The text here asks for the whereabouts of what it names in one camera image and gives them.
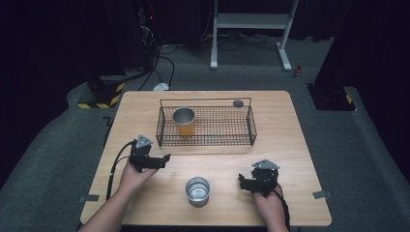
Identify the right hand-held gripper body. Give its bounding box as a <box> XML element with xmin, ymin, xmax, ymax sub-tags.
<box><xmin>250</xmin><ymin>159</ymin><xmax>281</xmax><ymax>198</ymax></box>

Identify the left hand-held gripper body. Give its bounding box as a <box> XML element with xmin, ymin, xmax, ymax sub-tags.
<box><xmin>129</xmin><ymin>134</ymin><xmax>162</xmax><ymax>174</ymax></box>

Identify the person's left hand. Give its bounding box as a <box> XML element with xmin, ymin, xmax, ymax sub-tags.
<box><xmin>118</xmin><ymin>159</ymin><xmax>160</xmax><ymax>198</ymax></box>

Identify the person's right hand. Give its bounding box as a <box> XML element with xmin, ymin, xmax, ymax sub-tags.
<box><xmin>252</xmin><ymin>189</ymin><xmax>288</xmax><ymax>228</ymax></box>

